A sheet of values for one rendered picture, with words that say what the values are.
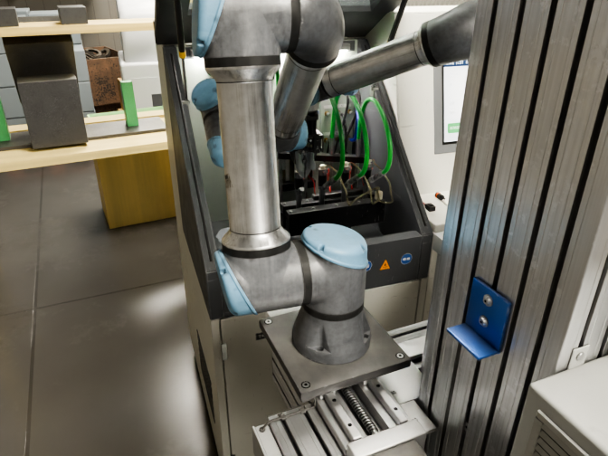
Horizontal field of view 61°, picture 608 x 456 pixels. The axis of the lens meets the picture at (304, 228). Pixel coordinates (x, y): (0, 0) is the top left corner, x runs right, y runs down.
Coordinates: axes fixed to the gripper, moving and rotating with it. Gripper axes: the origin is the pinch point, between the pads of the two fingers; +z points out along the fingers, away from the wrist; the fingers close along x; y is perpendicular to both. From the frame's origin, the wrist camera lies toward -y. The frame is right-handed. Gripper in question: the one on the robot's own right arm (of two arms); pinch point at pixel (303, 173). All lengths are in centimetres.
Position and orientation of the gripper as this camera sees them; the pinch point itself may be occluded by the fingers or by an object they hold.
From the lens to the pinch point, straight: 159.3
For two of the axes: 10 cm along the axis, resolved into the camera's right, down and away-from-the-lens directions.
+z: -0.1, 8.9, 4.6
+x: 9.4, -1.5, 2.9
